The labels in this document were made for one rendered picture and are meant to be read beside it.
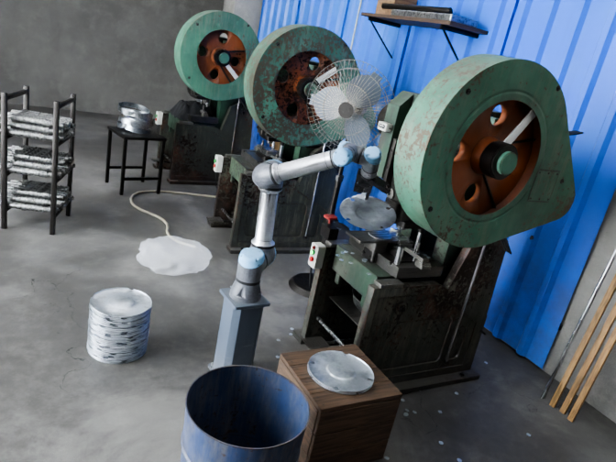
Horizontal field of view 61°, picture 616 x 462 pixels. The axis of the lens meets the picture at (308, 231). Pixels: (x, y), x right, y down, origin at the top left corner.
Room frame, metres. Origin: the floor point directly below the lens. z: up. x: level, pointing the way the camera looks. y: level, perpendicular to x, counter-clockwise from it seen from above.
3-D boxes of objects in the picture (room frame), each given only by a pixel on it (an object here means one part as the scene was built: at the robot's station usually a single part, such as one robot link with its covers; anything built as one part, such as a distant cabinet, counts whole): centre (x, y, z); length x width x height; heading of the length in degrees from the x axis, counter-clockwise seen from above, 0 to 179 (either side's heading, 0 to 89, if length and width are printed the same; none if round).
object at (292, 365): (1.95, -0.26, 0.18); 0.40 x 0.38 x 0.35; 122
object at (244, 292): (2.27, 0.23, 0.50); 0.15 x 0.15 x 0.10
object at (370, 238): (2.57, -0.33, 0.72); 0.25 x 0.14 x 0.14; 122
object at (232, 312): (2.27, 0.23, 0.23); 0.19 x 0.19 x 0.45; 36
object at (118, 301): (2.29, 0.83, 0.26); 0.29 x 0.29 x 0.01
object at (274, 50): (4.32, 0.13, 0.87); 1.53 x 0.99 x 1.74; 120
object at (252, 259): (2.28, 0.23, 0.62); 0.13 x 0.12 x 0.14; 167
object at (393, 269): (2.66, -0.48, 0.68); 0.45 x 0.30 x 0.06; 32
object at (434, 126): (2.43, -0.75, 1.33); 1.03 x 0.28 x 0.82; 122
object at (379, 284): (2.51, -0.74, 0.45); 0.92 x 0.12 x 0.90; 122
